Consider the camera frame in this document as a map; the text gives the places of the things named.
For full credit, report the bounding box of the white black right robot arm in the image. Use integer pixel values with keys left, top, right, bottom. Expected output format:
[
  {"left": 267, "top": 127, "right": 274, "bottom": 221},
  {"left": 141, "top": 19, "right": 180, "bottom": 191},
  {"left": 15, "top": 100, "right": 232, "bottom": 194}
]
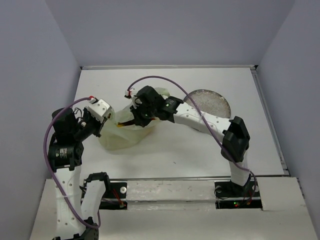
[{"left": 125, "top": 85, "right": 251, "bottom": 196}]

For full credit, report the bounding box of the green printed plastic bag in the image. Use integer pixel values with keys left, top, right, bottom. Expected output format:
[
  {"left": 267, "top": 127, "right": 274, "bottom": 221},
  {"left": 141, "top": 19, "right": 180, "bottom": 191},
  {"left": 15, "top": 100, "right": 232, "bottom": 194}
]
[{"left": 96, "top": 86, "right": 171, "bottom": 151}]

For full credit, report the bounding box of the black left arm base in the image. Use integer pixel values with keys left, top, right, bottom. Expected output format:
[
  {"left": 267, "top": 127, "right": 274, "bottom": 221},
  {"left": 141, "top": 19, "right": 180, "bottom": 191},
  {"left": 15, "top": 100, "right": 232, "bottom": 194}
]
[{"left": 99, "top": 182, "right": 128, "bottom": 210}]

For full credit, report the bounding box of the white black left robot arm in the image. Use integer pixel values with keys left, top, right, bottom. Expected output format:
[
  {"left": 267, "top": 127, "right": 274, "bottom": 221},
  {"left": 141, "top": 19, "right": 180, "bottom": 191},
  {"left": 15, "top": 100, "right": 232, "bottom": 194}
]
[{"left": 47, "top": 107, "right": 111, "bottom": 240}]

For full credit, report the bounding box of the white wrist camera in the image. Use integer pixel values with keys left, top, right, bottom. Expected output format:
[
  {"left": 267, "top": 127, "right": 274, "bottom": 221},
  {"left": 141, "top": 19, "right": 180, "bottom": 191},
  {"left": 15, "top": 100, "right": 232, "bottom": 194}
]
[
  {"left": 124, "top": 88, "right": 142, "bottom": 109},
  {"left": 85, "top": 97, "right": 113, "bottom": 124}
]

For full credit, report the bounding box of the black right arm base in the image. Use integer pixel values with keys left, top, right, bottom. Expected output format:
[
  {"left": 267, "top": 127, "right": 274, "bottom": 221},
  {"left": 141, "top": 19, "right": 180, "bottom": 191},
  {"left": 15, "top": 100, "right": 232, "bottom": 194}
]
[{"left": 214, "top": 180, "right": 263, "bottom": 210}]

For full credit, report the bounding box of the speckled grey round plate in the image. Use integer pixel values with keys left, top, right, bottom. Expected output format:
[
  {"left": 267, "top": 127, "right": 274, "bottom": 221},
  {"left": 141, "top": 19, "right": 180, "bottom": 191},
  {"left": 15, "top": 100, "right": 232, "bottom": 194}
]
[{"left": 189, "top": 89, "right": 231, "bottom": 119}]

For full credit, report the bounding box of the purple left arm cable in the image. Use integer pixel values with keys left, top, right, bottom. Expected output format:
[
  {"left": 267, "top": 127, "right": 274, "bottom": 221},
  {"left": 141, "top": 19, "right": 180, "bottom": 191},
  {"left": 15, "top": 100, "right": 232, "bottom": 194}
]
[{"left": 42, "top": 96, "right": 102, "bottom": 229}]

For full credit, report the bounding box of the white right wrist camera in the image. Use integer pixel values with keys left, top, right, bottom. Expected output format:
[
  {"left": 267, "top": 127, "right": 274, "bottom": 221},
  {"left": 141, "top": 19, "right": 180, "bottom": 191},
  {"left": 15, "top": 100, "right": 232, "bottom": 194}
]
[{"left": 124, "top": 88, "right": 142, "bottom": 109}]

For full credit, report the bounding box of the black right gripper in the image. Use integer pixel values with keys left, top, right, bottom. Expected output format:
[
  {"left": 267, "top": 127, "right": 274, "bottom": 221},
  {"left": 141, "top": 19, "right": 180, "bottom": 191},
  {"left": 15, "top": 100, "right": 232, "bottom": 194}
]
[{"left": 130, "top": 99, "right": 157, "bottom": 128}]

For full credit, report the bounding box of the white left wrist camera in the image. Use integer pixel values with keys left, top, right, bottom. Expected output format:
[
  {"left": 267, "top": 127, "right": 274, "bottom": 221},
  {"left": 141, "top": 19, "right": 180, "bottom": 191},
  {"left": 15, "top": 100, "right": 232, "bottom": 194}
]
[{"left": 85, "top": 97, "right": 113, "bottom": 124}]

